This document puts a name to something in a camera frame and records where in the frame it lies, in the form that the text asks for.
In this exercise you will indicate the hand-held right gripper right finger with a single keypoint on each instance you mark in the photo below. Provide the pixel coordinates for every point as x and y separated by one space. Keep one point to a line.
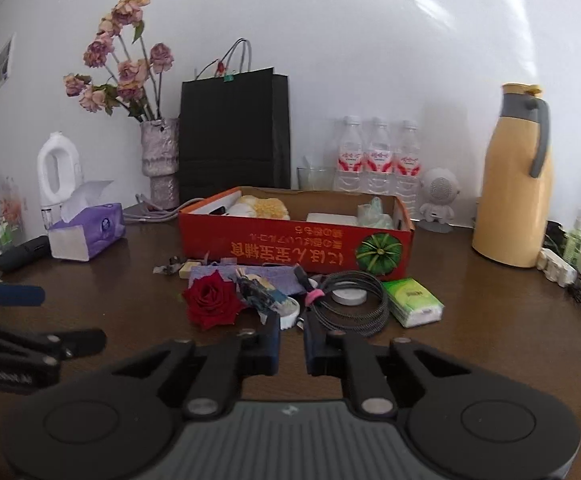
313 352

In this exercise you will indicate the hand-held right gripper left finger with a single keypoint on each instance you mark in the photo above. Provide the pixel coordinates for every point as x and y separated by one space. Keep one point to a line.
269 347

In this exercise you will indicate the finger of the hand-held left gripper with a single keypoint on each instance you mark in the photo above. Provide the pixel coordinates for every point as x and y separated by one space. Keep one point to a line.
15 296
75 341

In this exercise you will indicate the white tape roll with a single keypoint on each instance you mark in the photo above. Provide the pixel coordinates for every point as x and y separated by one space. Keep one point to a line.
288 317

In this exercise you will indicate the blue patterned packet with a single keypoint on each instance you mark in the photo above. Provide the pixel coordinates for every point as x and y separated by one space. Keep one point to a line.
260 295

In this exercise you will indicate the white round disc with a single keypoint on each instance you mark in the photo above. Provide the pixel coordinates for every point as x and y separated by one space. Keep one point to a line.
349 297

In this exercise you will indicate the red rose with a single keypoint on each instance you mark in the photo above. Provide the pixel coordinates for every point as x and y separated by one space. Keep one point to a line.
213 300

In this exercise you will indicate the red cardboard box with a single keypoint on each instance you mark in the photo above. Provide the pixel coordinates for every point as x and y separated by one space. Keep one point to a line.
270 245

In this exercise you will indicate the beige eraser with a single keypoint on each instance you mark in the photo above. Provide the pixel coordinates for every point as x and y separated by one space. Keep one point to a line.
190 270

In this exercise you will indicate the green tissue pack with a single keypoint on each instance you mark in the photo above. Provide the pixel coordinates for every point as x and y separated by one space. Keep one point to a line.
410 300

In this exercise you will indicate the dark binder clip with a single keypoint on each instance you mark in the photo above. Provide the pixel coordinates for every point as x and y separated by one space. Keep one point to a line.
168 266

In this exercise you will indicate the dark glasses case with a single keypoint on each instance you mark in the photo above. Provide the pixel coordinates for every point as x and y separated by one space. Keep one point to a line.
25 252

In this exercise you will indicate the purple tissue box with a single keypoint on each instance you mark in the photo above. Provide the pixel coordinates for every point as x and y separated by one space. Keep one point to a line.
90 230

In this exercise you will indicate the white flat box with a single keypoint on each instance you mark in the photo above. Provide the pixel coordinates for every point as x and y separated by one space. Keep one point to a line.
333 218

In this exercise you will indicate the yellow white plush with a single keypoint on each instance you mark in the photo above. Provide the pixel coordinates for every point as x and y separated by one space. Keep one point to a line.
263 207

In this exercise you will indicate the small black device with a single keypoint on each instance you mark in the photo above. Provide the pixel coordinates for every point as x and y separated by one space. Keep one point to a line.
219 210

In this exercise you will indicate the white plastic jug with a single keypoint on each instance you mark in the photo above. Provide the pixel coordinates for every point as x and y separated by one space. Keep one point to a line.
70 160

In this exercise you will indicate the pale green plastic bag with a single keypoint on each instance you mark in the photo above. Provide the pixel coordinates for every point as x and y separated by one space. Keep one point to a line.
375 215

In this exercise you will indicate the clear glass cup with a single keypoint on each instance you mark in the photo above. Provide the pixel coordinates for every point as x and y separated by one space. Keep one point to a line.
315 179

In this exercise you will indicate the clear water bottle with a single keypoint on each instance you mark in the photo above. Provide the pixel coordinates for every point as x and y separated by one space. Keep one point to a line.
408 165
379 160
349 160

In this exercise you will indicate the speckled grey vase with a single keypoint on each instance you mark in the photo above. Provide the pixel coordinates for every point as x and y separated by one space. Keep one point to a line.
160 160

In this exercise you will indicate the white robot-shaped speaker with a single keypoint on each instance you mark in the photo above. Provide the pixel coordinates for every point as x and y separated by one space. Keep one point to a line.
437 195

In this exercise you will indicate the black paper bag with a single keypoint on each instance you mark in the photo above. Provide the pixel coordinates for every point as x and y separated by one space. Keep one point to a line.
235 135

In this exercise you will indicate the yellow thermos jug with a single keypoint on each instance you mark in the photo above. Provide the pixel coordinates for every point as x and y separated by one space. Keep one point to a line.
510 200

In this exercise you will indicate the dried pink flowers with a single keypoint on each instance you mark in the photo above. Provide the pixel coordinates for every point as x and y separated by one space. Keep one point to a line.
130 72

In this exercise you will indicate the green spray bottle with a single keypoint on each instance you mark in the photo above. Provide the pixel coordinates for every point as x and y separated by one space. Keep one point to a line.
574 242

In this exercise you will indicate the wall paper sheet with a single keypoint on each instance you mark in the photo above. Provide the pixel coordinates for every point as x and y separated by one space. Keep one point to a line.
4 62

